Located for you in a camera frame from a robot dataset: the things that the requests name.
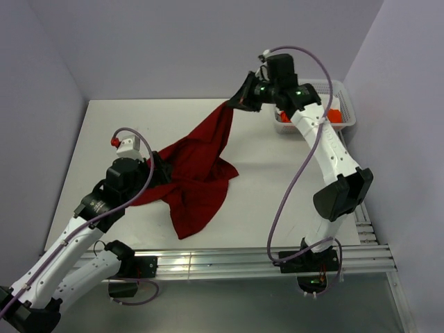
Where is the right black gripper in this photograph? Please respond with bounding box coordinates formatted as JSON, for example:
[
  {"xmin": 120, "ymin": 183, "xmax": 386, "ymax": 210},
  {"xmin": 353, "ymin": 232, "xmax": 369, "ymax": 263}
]
[{"xmin": 226, "ymin": 71, "xmax": 279, "ymax": 112}]

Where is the dark red t-shirt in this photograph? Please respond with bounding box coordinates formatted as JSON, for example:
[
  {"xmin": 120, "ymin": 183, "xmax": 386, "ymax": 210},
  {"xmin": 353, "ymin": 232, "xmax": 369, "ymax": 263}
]
[{"xmin": 133, "ymin": 102, "xmax": 239, "ymax": 240}]

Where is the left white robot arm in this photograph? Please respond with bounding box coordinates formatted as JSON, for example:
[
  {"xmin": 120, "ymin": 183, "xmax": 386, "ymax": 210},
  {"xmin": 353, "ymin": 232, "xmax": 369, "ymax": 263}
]
[{"xmin": 1, "ymin": 153, "xmax": 173, "ymax": 332}]

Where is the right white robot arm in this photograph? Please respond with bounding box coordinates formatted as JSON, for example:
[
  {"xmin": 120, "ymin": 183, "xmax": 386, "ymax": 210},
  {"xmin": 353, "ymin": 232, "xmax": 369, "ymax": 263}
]
[{"xmin": 227, "ymin": 53, "xmax": 373, "ymax": 271}]

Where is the white plastic basket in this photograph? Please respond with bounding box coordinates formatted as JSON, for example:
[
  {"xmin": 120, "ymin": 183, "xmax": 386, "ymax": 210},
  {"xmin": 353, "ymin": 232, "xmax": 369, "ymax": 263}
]
[{"xmin": 268, "ymin": 79, "xmax": 356, "ymax": 135}]

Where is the rolled orange t-shirt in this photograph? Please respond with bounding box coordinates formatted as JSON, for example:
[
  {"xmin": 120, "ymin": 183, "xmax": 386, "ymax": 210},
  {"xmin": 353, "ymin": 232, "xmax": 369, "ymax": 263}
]
[{"xmin": 276, "ymin": 108, "xmax": 343, "ymax": 123}]

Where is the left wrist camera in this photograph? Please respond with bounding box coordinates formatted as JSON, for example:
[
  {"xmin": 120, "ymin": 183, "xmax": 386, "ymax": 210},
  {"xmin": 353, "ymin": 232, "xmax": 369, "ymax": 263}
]
[{"xmin": 110, "ymin": 135, "xmax": 142, "ymax": 160}]

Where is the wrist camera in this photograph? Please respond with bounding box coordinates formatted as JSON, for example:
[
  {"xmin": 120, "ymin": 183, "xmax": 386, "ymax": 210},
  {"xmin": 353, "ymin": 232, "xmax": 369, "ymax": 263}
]
[
  {"xmin": 255, "ymin": 49, "xmax": 272, "ymax": 77},
  {"xmin": 110, "ymin": 135, "xmax": 142, "ymax": 160}
]

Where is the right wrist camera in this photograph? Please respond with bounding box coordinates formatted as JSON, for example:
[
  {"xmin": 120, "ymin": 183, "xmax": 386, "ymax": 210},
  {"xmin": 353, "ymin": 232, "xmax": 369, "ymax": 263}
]
[{"xmin": 255, "ymin": 49, "xmax": 272, "ymax": 77}]

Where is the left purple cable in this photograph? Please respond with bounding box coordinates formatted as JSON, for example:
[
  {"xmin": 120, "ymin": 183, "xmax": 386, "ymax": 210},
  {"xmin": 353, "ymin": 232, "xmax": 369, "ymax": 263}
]
[{"xmin": 0, "ymin": 128, "xmax": 155, "ymax": 318}]

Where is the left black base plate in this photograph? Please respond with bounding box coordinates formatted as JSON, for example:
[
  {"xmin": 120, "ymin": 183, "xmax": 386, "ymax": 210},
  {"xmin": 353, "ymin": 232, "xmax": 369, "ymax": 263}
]
[{"xmin": 133, "ymin": 256, "xmax": 157, "ymax": 279}]

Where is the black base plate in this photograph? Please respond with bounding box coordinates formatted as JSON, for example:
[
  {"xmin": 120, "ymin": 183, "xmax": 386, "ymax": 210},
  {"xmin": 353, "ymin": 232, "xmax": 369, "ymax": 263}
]
[
  {"xmin": 133, "ymin": 256, "xmax": 157, "ymax": 279},
  {"xmin": 275, "ymin": 246, "xmax": 341, "ymax": 273}
]

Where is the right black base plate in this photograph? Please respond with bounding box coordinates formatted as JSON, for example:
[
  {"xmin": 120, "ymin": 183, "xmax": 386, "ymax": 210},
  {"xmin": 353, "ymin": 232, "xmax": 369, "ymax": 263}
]
[{"xmin": 275, "ymin": 246, "xmax": 341, "ymax": 273}]

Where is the aluminium rail frame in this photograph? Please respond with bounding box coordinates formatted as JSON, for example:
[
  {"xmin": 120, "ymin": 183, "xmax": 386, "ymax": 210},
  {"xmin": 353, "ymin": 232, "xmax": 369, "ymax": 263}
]
[{"xmin": 29, "ymin": 131, "xmax": 398, "ymax": 289}]

